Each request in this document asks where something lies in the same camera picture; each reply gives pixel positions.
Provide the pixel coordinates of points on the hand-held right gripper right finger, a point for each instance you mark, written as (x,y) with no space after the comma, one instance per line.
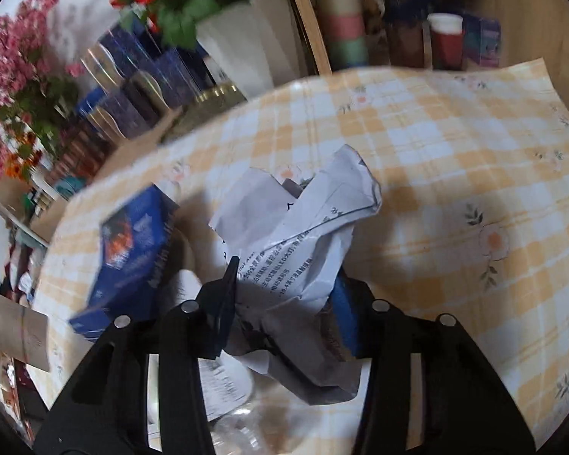
(348,322)

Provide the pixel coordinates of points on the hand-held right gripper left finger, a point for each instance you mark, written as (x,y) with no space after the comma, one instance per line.
(220,317)

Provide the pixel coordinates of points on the white printed paper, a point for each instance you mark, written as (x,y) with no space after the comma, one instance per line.
(303,227)

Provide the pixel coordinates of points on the dark blue cardboard box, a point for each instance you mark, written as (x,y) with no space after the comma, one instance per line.
(128,256)

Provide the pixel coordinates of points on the clear plastic wrap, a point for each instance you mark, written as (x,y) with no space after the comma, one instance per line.
(237,431)

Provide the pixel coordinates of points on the yellow checked floral tablecloth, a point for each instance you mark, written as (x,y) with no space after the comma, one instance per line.
(455,175)

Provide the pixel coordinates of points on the wooden low cabinet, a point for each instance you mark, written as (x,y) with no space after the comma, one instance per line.
(132,151)

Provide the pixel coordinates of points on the teal patterned box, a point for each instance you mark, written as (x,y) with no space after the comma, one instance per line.
(71,186)

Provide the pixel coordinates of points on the brown cardboard piece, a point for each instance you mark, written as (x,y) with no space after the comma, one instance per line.
(14,327)

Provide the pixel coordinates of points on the row of small bottles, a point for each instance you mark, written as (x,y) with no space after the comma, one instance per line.
(42,204)

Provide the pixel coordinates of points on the gold leaf-shaped tray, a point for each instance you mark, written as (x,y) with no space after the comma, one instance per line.
(215,102)

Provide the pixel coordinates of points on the striped rectangular planter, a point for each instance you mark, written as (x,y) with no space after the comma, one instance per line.
(80,151)

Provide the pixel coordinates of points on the orange artificial flowers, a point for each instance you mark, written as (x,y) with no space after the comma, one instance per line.
(21,166)

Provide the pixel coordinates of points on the brown glass tumbler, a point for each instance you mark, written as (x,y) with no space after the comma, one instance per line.
(405,47)

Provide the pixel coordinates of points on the red roses in white pot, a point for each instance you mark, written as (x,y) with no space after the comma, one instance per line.
(246,33)

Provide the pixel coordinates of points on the wooden shelf unit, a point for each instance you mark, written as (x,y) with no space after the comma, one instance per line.
(310,33)

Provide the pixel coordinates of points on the red cup with white rim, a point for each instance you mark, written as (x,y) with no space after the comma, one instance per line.
(445,45)

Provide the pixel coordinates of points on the stack of pastel paper cups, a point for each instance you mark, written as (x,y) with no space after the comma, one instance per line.
(341,23)

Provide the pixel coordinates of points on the small purple blue box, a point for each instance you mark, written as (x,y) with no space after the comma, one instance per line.
(481,40)

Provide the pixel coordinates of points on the dark patterned box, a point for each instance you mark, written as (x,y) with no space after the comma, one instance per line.
(372,9)

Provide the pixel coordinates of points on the pink artificial blossom branches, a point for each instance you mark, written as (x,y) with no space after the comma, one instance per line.
(14,57)

